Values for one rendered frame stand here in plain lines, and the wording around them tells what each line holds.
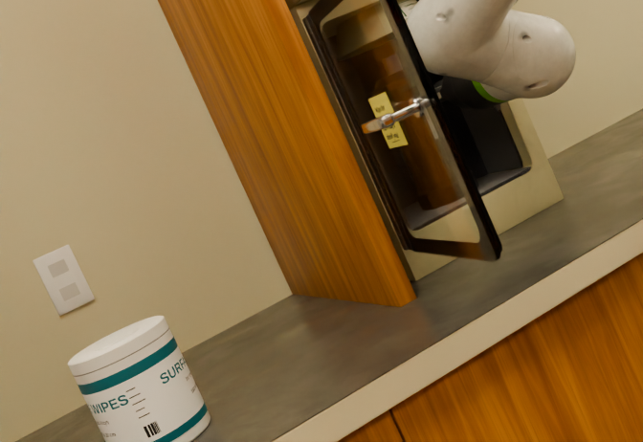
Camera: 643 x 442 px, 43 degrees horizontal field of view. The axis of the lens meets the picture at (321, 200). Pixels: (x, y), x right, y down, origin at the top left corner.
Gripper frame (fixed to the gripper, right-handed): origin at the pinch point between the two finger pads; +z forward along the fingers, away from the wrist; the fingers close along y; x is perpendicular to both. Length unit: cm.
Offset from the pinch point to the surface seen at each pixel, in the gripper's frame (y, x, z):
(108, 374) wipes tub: 66, 13, -24
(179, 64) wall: 25.8, -25.7, 34.1
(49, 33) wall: 46, -40, 34
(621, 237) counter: 1.2, 26.2, -38.7
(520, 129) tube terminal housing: -11.9, 11.2, -8.7
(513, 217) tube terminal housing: -3.9, 24.0, -8.7
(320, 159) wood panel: 25.2, 1.3, -12.7
